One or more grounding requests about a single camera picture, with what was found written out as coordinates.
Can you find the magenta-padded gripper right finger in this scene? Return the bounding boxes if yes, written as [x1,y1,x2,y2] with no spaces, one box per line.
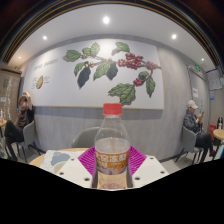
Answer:
[125,145,170,189]

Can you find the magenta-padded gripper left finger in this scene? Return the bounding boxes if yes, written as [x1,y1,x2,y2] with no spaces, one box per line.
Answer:
[57,145,100,190]

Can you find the clear red-capped drink bottle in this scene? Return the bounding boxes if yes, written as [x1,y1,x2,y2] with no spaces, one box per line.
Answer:
[94,102,131,190]

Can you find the grey chair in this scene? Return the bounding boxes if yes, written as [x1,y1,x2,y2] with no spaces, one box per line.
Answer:
[70,126,101,149]
[14,120,43,158]
[174,125,203,165]

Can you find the person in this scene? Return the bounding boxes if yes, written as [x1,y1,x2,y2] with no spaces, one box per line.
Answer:
[3,91,35,161]
[182,99,214,164]

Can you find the red bin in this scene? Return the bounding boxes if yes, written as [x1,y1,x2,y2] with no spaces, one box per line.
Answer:
[208,123,217,139]

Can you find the round wooden side table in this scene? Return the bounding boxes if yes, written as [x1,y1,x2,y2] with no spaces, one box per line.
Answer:
[0,119,8,134]
[212,129,224,159]

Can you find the dark flask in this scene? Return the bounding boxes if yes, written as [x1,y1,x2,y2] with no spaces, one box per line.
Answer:
[216,115,223,130]

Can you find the round ceiling lights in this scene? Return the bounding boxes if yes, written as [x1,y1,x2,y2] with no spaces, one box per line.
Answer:
[16,15,178,61]

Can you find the coffee plant wall mural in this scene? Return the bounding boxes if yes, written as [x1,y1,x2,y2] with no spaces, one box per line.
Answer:
[23,38,165,110]

